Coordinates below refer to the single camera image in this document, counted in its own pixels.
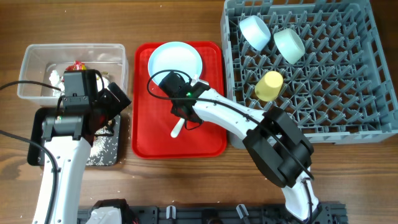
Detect crumpled white tissue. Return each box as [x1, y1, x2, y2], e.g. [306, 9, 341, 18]
[49, 70, 65, 91]
[96, 76, 109, 91]

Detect black mounting rail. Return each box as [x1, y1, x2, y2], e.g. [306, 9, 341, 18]
[76, 203, 348, 224]

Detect light blue large plate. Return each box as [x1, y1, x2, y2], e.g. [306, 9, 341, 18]
[148, 42, 203, 85]

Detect white plastic spoon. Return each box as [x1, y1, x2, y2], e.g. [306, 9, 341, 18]
[170, 118, 185, 138]

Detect green bowl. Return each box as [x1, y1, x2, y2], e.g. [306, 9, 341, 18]
[274, 29, 305, 64]

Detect white rice grains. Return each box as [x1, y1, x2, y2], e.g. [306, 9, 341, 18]
[86, 127, 119, 166]

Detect red candy wrapper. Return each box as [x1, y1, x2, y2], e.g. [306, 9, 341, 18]
[65, 60, 86, 71]

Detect yellow plastic cup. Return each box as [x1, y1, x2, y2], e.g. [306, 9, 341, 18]
[255, 71, 284, 101]

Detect black waste tray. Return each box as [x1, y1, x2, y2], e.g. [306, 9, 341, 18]
[27, 108, 121, 166]

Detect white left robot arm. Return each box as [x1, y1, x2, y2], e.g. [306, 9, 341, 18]
[31, 83, 131, 223]

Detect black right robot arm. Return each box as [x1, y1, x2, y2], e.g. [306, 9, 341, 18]
[162, 83, 318, 223]

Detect grey dishwasher rack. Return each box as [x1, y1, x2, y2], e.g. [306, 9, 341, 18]
[220, 1, 397, 144]

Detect red serving tray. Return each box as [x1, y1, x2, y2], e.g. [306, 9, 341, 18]
[131, 42, 227, 159]

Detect light blue small bowl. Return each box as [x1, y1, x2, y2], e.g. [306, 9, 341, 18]
[239, 16, 271, 51]

